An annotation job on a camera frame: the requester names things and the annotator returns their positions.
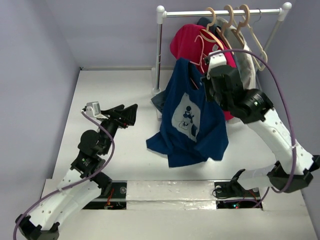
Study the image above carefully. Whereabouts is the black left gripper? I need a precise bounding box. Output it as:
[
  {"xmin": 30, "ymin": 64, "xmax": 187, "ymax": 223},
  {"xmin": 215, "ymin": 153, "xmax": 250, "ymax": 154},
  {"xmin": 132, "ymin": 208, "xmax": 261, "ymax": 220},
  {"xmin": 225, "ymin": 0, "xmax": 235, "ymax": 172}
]
[{"xmin": 96, "ymin": 104, "xmax": 137, "ymax": 155}]

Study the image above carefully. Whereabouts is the pink wire hanger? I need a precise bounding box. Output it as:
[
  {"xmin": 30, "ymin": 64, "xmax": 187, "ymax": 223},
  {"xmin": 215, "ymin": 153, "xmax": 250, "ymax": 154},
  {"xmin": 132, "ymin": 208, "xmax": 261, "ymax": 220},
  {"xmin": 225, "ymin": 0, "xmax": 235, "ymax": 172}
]
[{"xmin": 190, "ymin": 35, "xmax": 205, "ymax": 74}]

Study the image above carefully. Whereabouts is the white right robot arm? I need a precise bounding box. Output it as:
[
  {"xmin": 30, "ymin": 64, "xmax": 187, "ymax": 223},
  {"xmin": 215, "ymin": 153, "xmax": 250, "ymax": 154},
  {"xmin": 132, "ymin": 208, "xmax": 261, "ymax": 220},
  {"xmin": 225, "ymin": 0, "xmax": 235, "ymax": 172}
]
[{"xmin": 202, "ymin": 64, "xmax": 320, "ymax": 196}]

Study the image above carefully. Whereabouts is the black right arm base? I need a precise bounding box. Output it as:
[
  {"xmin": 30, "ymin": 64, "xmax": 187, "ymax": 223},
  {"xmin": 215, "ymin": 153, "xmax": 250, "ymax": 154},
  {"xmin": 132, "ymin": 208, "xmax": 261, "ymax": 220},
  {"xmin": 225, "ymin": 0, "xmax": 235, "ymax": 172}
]
[{"xmin": 211, "ymin": 169, "xmax": 263, "ymax": 209}]

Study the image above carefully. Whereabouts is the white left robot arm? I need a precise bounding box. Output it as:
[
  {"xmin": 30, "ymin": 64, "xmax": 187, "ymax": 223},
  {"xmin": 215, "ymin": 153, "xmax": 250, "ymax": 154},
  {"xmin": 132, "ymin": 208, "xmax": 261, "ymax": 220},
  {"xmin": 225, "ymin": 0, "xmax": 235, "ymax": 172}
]
[{"xmin": 12, "ymin": 101, "xmax": 138, "ymax": 240}]

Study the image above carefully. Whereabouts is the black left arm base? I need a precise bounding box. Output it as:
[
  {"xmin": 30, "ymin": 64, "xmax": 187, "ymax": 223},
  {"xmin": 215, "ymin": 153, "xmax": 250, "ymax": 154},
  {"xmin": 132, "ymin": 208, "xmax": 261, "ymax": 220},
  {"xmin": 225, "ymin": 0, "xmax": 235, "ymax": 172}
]
[{"xmin": 83, "ymin": 181, "xmax": 127, "ymax": 210}]

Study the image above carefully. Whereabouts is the grey blue t shirt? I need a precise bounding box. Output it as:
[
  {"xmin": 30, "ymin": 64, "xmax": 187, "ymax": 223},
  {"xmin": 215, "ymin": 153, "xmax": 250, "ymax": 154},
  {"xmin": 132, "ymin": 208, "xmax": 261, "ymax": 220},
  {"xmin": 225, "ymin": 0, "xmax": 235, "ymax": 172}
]
[{"xmin": 150, "ymin": 16, "xmax": 241, "ymax": 113}]

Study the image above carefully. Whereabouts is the white t shirt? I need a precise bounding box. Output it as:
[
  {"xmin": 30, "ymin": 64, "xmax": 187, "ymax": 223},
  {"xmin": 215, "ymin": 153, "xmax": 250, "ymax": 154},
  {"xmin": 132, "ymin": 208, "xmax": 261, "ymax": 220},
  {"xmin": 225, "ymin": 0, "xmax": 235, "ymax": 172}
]
[{"xmin": 214, "ymin": 17, "xmax": 258, "ymax": 125}]

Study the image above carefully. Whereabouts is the wooden hanger with white shirt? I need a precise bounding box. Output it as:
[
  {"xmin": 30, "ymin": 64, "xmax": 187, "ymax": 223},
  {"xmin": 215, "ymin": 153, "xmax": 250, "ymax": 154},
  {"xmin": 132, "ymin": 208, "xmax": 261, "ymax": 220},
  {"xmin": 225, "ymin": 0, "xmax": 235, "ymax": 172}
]
[{"xmin": 232, "ymin": 4, "xmax": 251, "ymax": 48}]

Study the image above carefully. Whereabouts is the red t shirt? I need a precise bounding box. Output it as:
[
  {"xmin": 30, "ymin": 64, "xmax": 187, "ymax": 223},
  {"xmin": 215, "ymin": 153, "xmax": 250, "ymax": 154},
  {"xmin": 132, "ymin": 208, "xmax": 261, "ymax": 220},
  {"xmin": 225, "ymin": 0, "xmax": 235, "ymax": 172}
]
[{"xmin": 170, "ymin": 24, "xmax": 237, "ymax": 121}]

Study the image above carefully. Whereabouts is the wooden hanger with red shirt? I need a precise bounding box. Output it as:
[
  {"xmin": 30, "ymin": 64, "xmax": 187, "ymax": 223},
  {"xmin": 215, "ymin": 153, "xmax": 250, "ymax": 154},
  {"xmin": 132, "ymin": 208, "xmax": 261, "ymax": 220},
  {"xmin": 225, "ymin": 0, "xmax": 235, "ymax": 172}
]
[{"xmin": 200, "ymin": 7, "xmax": 225, "ymax": 50}]

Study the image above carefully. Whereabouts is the cream plastic empty hanger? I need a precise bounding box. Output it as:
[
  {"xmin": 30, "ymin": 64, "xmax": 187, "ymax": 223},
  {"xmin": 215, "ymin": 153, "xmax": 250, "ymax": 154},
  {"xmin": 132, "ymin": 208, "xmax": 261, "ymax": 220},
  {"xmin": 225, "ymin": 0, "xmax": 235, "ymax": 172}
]
[{"xmin": 234, "ymin": 14, "xmax": 269, "ymax": 72}]

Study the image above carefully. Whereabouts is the wooden hanger with grey shirt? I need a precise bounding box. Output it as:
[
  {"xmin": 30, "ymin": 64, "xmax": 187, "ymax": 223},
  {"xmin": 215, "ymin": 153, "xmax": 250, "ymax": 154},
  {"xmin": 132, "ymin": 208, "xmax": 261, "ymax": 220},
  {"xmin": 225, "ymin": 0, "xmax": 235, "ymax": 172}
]
[{"xmin": 215, "ymin": 4, "xmax": 236, "ymax": 56}]

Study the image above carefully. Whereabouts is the white metal clothes rack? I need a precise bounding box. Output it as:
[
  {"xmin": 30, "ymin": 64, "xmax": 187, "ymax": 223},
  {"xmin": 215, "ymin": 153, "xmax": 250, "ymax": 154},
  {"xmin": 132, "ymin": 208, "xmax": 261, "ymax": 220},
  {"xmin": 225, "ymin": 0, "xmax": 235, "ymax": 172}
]
[{"xmin": 151, "ymin": 2, "xmax": 292, "ymax": 96}]

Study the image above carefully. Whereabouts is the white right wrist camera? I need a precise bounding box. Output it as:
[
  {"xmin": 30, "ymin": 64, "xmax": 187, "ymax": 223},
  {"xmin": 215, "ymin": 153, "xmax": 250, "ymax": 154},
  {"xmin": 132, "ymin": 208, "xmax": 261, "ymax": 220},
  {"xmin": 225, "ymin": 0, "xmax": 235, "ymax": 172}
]
[{"xmin": 204, "ymin": 50, "xmax": 227, "ymax": 79}]

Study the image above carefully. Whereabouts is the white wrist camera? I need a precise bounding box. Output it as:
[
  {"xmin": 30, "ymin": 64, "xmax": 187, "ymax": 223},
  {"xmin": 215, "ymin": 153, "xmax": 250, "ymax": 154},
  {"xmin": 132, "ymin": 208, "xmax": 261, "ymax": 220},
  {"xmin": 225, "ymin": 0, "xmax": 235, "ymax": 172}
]
[
  {"xmin": 204, "ymin": 50, "xmax": 227, "ymax": 79},
  {"xmin": 81, "ymin": 101, "xmax": 107, "ymax": 119}
]

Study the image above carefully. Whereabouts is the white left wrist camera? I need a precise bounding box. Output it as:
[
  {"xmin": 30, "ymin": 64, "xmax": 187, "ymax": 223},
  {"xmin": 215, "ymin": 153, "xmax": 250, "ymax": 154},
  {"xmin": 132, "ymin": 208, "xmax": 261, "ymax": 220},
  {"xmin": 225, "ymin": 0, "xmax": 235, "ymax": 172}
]
[{"xmin": 81, "ymin": 101, "xmax": 107, "ymax": 119}]

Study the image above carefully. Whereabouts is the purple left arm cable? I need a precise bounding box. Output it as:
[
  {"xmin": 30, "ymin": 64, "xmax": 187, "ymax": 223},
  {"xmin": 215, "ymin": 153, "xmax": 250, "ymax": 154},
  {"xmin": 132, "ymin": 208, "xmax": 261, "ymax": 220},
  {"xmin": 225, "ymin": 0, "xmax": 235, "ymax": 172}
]
[{"xmin": 12, "ymin": 109, "xmax": 116, "ymax": 240}]

